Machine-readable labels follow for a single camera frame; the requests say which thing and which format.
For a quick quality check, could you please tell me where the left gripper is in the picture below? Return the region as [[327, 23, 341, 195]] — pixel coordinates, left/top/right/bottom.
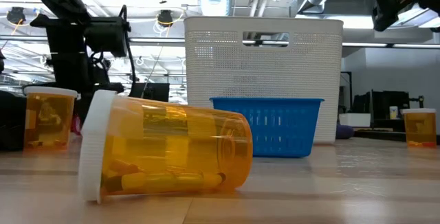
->
[[46, 57, 125, 117]]

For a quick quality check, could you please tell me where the orange pill bottle white cap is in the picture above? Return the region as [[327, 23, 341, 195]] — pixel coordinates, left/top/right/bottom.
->
[[23, 85, 78, 151], [401, 108, 438, 148], [77, 89, 254, 205]]

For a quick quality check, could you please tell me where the purple bandage roll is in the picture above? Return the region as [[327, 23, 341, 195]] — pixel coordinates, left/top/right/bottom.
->
[[335, 124, 355, 140]]

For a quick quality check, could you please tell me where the white perforated plastic basket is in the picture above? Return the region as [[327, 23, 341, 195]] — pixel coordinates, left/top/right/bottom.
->
[[184, 16, 344, 146]]

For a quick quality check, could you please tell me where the small blue plastic basket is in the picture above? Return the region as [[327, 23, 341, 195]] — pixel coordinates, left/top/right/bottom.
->
[[209, 96, 325, 159]]

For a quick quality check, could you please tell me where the black first aid kit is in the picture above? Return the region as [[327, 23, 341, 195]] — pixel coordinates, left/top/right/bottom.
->
[[0, 89, 27, 152]]

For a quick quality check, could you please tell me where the black computer monitor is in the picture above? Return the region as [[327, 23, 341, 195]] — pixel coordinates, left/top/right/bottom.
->
[[129, 82, 171, 103]]

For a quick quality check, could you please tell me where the black ceiling device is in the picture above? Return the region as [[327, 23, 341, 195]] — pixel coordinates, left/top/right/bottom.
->
[[5, 6, 27, 25], [157, 9, 175, 28]]

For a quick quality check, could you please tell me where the white box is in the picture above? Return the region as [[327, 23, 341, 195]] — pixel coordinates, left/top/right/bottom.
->
[[338, 113, 372, 128]]

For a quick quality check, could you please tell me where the black equipment rack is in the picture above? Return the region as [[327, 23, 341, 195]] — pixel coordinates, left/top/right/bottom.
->
[[352, 89, 426, 133]]

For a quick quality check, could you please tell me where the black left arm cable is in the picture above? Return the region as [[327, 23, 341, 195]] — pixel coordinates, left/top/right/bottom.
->
[[118, 4, 138, 93]]

